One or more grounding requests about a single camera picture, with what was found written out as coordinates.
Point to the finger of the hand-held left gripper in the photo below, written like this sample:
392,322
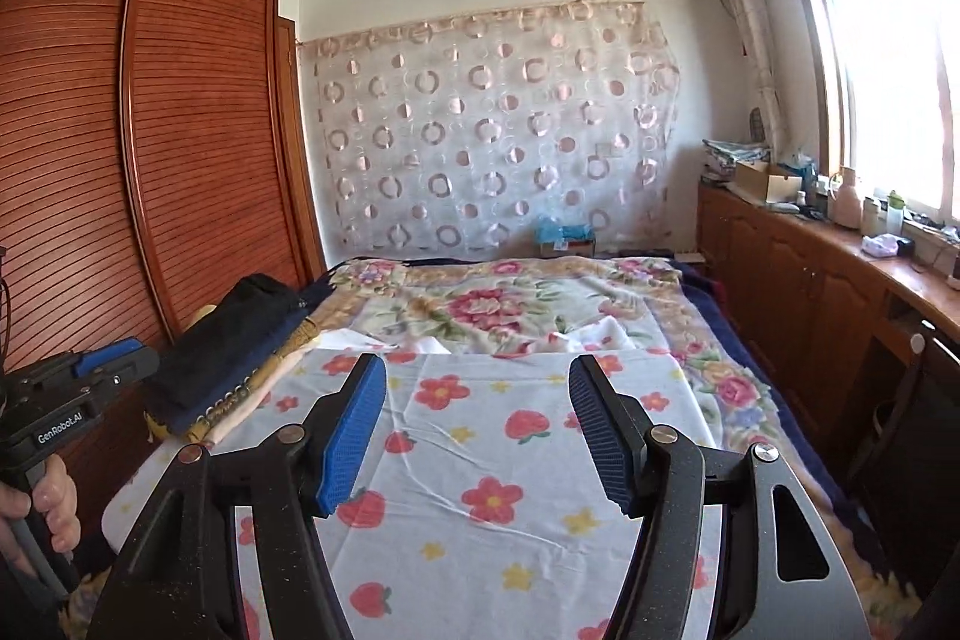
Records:
109,355

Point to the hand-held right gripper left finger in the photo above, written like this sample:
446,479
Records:
349,437

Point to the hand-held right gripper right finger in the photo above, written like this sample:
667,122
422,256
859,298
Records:
600,437

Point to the black printed t-shirt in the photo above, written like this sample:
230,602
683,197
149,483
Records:
225,340

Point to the person's left hand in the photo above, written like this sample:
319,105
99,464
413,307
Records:
61,505

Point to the white flower-print sheet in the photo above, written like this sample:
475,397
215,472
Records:
480,445

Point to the floral rose blanket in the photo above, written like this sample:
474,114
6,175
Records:
487,302

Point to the blue box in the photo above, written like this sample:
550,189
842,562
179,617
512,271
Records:
562,235

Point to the brown slatted wooden wardrobe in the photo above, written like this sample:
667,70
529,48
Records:
195,145

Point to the low wooden cabinet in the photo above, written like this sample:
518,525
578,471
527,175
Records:
802,287

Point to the open cardboard box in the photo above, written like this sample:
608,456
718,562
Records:
765,183

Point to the stack of papers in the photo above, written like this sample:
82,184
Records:
731,156

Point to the dark chair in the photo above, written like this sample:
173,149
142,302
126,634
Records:
915,430

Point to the sheer circle-patterned curtain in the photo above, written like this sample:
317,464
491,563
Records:
487,123

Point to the green-capped bottle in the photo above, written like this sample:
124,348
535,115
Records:
896,216

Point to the white gathered window curtain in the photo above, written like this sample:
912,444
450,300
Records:
746,25

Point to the wooden framed window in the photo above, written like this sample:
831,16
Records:
885,55

